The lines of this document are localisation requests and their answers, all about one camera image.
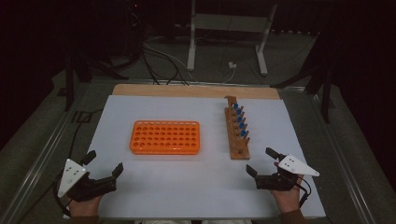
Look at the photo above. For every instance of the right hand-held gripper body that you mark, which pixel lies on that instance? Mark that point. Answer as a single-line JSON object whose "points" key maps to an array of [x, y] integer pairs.
{"points": [[277, 182]]}

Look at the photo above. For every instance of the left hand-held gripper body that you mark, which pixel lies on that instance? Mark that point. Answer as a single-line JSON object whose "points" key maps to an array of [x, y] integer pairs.
{"points": [[90, 188]]}

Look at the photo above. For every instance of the wooden tube rack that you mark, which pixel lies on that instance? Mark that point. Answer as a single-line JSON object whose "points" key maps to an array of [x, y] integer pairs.
{"points": [[239, 154]]}

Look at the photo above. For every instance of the grey metal stand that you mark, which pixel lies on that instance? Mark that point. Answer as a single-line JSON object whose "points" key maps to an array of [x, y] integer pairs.
{"points": [[230, 22]]}

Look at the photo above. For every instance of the person's left hand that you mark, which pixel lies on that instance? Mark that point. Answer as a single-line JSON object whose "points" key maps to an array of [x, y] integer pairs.
{"points": [[84, 207]]}

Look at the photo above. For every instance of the person's right hand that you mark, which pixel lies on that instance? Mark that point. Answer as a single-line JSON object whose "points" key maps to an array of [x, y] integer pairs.
{"points": [[288, 201]]}

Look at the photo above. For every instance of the white plug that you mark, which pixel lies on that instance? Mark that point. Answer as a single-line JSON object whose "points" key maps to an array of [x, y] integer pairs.
{"points": [[232, 65]]}

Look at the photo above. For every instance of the orange plastic tube rack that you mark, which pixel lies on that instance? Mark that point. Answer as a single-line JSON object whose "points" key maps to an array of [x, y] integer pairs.
{"points": [[165, 148]]}

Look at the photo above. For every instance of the white board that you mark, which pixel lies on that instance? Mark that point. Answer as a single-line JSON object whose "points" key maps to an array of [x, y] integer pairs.
{"points": [[186, 186]]}

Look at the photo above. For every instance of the metal frame rail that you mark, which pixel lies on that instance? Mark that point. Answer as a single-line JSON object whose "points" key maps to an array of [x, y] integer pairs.
{"points": [[342, 161], [34, 169]]}

